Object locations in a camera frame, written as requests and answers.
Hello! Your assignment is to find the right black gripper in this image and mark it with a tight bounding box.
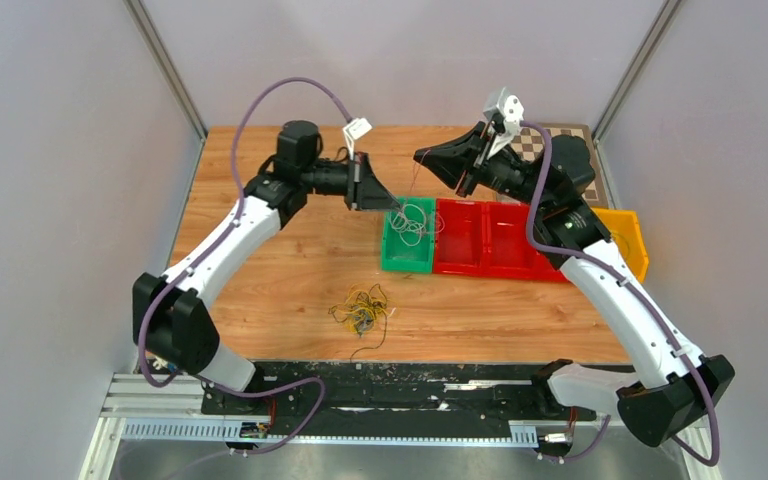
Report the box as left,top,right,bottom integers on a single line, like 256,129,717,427
414,122,551,211

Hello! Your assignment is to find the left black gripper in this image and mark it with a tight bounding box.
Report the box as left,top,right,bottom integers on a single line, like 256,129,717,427
300,151,400,211

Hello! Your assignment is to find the white thin cable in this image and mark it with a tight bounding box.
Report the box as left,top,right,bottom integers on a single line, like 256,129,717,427
387,198,433,248

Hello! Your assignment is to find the coloured cable bundle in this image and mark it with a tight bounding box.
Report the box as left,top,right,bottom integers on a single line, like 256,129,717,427
327,283,399,339

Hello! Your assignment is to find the black thin cable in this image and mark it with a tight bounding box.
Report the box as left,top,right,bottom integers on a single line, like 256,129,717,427
349,311,391,364

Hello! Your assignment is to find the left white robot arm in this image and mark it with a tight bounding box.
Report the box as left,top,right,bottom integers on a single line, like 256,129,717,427
132,118,399,414

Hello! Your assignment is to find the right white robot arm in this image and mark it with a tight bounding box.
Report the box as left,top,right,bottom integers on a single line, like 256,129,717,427
413,122,735,463

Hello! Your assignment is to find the green plastic bin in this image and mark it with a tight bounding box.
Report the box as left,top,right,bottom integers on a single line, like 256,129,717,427
380,197,439,273

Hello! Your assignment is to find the red bin left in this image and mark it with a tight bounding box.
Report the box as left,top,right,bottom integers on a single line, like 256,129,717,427
432,199,487,278

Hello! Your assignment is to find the red bin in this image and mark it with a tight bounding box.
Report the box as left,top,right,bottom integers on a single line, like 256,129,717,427
533,225,568,284
432,199,487,278
482,202,551,281

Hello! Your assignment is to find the wooden chessboard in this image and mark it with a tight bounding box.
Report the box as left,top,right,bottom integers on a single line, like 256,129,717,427
509,123,611,208

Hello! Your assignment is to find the red bin middle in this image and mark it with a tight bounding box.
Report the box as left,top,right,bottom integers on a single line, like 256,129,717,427
482,202,551,281

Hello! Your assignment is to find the red bin right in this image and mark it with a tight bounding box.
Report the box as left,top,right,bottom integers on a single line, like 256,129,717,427
533,225,568,284

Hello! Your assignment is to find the yellow plastic bin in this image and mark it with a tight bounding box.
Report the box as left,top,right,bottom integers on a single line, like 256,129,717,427
593,208,650,283

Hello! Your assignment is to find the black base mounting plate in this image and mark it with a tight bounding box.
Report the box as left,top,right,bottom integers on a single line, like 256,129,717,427
195,361,602,439

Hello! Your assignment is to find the blue white toy block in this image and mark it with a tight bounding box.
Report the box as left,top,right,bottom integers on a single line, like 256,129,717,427
147,358,178,375

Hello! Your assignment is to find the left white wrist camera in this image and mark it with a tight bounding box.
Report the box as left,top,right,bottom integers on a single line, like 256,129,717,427
342,117,373,159

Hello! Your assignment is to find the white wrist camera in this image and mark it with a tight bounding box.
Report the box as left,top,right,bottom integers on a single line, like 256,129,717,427
483,87,524,157
342,117,373,159

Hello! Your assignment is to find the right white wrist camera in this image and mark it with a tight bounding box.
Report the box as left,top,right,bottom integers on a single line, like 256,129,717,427
483,87,524,157

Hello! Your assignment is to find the right aluminium corner post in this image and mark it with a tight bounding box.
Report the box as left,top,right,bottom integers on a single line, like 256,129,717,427
593,0,685,145

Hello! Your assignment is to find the aluminium corner post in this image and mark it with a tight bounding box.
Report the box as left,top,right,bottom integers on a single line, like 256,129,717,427
593,0,685,145
123,0,208,143

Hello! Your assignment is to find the white slotted cable duct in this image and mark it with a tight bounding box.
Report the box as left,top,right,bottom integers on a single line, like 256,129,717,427
120,421,539,448

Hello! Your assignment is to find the left aluminium corner post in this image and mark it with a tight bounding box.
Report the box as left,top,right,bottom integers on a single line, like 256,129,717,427
123,0,208,143

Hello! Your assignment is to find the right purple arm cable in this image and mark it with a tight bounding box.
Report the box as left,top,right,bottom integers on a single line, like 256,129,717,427
519,121,722,468

